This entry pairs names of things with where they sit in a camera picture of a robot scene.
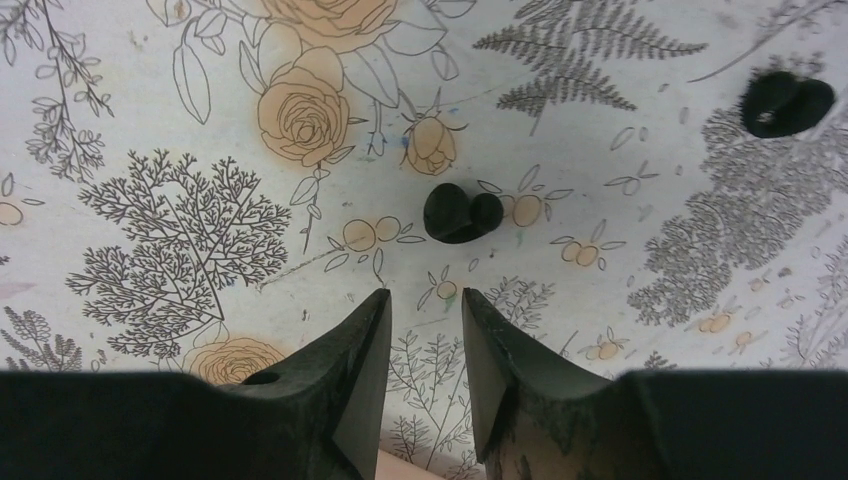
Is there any pink cylindrical tube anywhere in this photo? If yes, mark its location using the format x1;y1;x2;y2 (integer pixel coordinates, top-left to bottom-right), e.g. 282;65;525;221
375;450;444;480

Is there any black clip earbud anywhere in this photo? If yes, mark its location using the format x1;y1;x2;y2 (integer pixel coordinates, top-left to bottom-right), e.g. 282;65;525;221
423;183;504;244
740;71;836;139

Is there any floral patterned mat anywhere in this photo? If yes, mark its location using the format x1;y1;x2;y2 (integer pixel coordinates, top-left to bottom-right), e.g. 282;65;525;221
1;1;847;479

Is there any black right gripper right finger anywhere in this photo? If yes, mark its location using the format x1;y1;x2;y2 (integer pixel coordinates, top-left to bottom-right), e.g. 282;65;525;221
462;288;847;479

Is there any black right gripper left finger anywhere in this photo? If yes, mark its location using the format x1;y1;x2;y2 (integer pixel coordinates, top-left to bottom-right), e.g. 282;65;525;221
1;289;392;479

